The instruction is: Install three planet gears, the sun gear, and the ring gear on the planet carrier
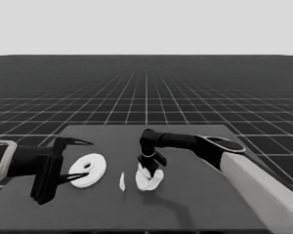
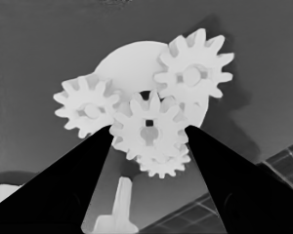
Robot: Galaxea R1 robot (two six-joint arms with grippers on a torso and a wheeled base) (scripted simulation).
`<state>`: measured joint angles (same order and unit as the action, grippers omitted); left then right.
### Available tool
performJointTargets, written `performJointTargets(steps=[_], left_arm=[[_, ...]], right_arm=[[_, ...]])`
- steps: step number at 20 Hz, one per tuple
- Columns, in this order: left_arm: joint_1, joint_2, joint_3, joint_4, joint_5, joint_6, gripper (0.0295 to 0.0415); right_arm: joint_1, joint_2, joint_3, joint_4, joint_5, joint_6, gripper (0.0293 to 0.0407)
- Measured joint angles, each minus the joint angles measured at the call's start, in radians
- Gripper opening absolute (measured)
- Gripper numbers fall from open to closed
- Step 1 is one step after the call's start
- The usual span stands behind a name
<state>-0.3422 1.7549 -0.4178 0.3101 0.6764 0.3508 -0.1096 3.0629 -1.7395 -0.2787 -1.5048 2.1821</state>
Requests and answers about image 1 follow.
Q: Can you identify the small thin white T-shaped piece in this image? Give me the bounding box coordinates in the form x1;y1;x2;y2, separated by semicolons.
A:
118;172;127;193

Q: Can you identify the white round carrier with pins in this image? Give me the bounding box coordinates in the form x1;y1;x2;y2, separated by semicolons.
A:
135;162;165;192

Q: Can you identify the large thick white disc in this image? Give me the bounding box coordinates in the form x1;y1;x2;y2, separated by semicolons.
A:
67;152;107;189

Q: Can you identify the small white toothed gear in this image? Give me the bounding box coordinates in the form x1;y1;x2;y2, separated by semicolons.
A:
135;177;150;192
153;169;165;183
136;162;147;176

